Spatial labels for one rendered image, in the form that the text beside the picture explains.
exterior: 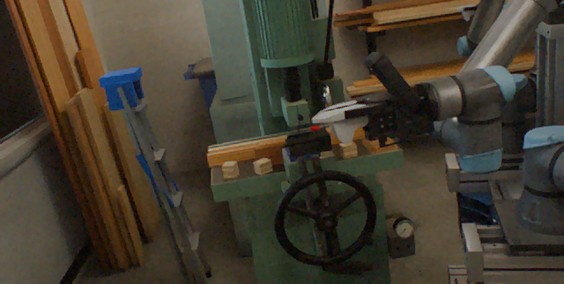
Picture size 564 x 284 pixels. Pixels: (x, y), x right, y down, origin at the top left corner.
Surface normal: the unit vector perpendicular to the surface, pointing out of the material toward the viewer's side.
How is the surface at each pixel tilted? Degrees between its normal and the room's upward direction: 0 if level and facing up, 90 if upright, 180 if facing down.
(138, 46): 90
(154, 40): 90
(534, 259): 90
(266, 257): 90
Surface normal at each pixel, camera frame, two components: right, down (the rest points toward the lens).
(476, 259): -0.22, 0.33
